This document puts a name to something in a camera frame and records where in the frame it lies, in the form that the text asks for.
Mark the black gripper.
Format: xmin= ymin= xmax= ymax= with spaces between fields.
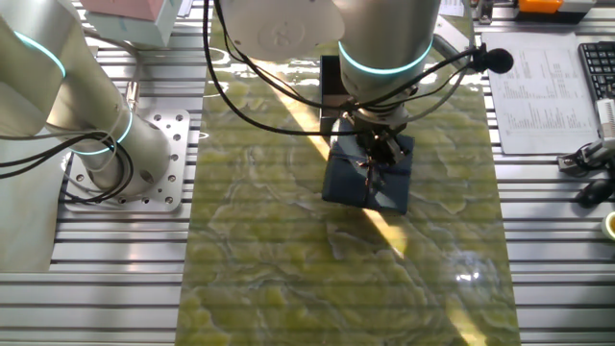
xmin=357 ymin=123 xmax=408 ymax=169

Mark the dark blue gift box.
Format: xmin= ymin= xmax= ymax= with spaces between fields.
xmin=320 ymin=117 xmax=415 ymax=216

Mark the mint gift box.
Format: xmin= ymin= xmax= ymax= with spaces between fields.
xmin=84 ymin=0 xmax=184 ymax=49

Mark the pink gift box with ribbon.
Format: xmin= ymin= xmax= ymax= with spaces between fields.
xmin=79 ymin=0 xmax=164 ymax=23

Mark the green marble pattern mat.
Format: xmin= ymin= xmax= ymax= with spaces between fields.
xmin=173 ymin=0 xmax=523 ymax=346

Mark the black foam microphone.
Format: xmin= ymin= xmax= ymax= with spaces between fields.
xmin=472 ymin=44 xmax=515 ymax=76

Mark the printed table paper sheet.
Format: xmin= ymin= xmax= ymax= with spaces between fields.
xmin=481 ymin=31 xmax=601 ymax=156

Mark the small printed paper sheet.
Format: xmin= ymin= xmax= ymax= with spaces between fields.
xmin=439 ymin=0 xmax=466 ymax=18

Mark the silver robot mounting plate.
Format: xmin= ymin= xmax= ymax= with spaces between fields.
xmin=61 ymin=109 xmax=192 ymax=213

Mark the orange grey tool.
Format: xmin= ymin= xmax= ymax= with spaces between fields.
xmin=516 ymin=0 xmax=597 ymax=25

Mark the black keyboard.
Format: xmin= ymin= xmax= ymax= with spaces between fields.
xmin=578 ymin=41 xmax=615 ymax=103

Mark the silver base connector plug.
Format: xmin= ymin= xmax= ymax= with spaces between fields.
xmin=125 ymin=80 xmax=141 ymax=112

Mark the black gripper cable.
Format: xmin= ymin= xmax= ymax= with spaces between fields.
xmin=201 ymin=0 xmax=481 ymax=138

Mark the dark metal bracket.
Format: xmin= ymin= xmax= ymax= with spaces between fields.
xmin=473 ymin=0 xmax=496 ymax=25

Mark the black arm base cable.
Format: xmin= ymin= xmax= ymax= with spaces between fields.
xmin=0 ymin=122 xmax=136 ymax=206

